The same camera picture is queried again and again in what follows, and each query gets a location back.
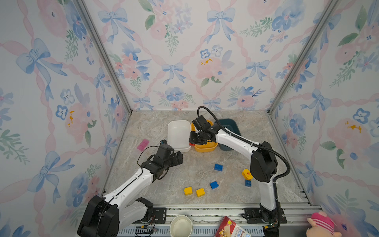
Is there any black corrugated cable conduit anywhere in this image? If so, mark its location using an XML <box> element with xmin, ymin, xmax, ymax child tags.
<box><xmin>197</xmin><ymin>106</ymin><xmax>291</xmax><ymax>183</ymax></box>

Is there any white plastic container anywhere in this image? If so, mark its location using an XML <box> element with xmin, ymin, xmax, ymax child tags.
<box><xmin>167</xmin><ymin>120</ymin><xmax>191</xmax><ymax>153</ymax></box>

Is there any aluminium rail frame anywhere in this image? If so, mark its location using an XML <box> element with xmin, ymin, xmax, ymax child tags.
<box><xmin>87</xmin><ymin>194</ymin><xmax>322</xmax><ymax>237</ymax></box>

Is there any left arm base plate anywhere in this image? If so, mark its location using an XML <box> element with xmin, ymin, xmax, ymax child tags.
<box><xmin>133</xmin><ymin>207</ymin><xmax>167</xmax><ymax>224</ymax></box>

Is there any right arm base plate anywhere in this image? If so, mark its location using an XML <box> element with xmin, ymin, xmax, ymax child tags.
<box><xmin>241</xmin><ymin>207</ymin><xmax>287</xmax><ymax>225</ymax></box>

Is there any yellow lego brick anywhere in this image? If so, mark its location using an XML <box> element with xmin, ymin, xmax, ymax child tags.
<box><xmin>184</xmin><ymin>187</ymin><xmax>193</xmax><ymax>196</ymax></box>
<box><xmin>196</xmin><ymin>188</ymin><xmax>205</xmax><ymax>197</ymax></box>

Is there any dark teal plastic container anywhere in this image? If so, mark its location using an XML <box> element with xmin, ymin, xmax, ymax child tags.
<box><xmin>219</xmin><ymin>118</ymin><xmax>241</xmax><ymax>151</ymax></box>

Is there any pink lego brick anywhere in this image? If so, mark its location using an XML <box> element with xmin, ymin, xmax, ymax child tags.
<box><xmin>137</xmin><ymin>139</ymin><xmax>150</xmax><ymax>152</ymax></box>

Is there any pink plush toy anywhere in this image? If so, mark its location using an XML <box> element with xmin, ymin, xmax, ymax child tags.
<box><xmin>306</xmin><ymin>211</ymin><xmax>342</xmax><ymax>237</ymax></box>

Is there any red snack box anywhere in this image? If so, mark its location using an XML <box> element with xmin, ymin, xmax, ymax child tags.
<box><xmin>214</xmin><ymin>216</ymin><xmax>251</xmax><ymax>237</ymax></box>

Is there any yellow duck lego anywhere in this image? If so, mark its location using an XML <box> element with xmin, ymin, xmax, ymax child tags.
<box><xmin>242</xmin><ymin>169</ymin><xmax>253</xmax><ymax>181</ymax></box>

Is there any yellow plastic container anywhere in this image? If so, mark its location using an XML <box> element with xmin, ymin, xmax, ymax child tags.
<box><xmin>191</xmin><ymin>120</ymin><xmax>218</xmax><ymax>153</ymax></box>

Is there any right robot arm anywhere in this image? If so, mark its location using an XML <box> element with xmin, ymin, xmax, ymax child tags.
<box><xmin>189</xmin><ymin>116</ymin><xmax>281</xmax><ymax>223</ymax></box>

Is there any white paper bowl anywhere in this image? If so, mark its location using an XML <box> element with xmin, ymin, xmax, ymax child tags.
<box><xmin>169</xmin><ymin>215</ymin><xmax>192</xmax><ymax>237</ymax></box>

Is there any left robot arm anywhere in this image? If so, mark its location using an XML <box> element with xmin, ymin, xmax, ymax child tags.
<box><xmin>77</xmin><ymin>140</ymin><xmax>183</xmax><ymax>237</ymax></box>

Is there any small blue lego brick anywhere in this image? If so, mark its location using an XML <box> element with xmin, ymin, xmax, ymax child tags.
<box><xmin>245</xmin><ymin>180</ymin><xmax>252</xmax><ymax>187</ymax></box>

